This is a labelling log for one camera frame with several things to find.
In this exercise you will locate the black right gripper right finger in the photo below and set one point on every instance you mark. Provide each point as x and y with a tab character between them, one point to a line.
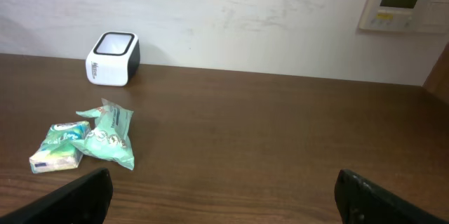
360	201

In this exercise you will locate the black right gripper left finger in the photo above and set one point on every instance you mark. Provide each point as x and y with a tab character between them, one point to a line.
84	200

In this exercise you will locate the teal Kleenex tissue pack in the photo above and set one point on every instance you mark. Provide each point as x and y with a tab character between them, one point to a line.
56	152

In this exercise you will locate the teal snack bag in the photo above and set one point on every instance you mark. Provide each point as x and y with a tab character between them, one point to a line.
109	139

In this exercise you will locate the white barcode scanner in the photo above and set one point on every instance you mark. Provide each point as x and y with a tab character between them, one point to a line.
114	59

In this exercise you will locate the beige wall control panel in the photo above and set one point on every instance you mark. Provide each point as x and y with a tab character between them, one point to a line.
428	16

